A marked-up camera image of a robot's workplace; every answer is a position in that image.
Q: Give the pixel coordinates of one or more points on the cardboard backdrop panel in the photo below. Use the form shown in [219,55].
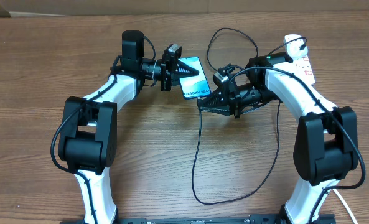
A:
[26,8]

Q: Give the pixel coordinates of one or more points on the blue Galaxy smartphone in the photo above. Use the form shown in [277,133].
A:
[194,86]

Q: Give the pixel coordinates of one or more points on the white power strip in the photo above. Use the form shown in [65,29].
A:
[304,70]

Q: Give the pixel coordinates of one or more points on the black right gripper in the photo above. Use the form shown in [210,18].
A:
[231,99]

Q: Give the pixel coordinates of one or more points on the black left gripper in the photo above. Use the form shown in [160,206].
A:
[181,70]

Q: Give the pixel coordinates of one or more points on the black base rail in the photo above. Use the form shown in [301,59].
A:
[196,220]

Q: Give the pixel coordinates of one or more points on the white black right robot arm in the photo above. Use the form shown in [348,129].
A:
[325,149]

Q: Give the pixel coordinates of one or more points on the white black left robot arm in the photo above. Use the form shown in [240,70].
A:
[87,137]

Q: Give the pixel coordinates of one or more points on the white USB charger plug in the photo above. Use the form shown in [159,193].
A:
[295,46]

